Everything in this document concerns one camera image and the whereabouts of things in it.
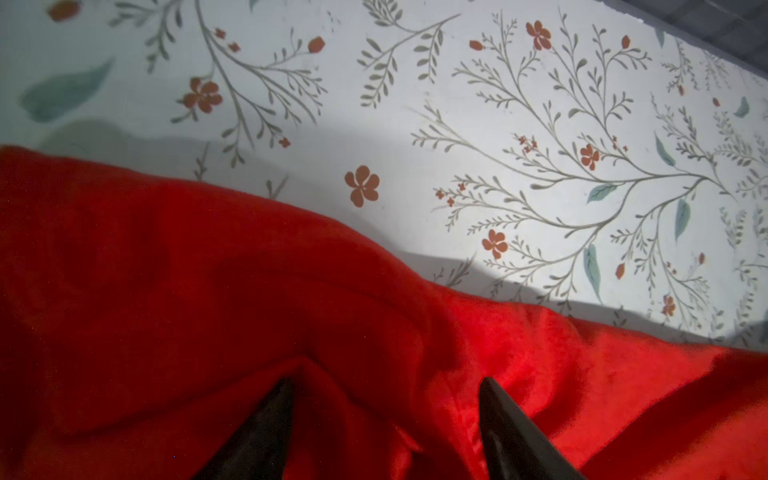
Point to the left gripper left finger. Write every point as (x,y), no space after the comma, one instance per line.
(258,449)

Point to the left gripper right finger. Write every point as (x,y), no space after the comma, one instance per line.
(514,447)

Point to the red t shirt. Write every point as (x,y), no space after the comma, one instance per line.
(144,319)

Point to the floral table cloth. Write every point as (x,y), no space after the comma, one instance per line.
(573,154)

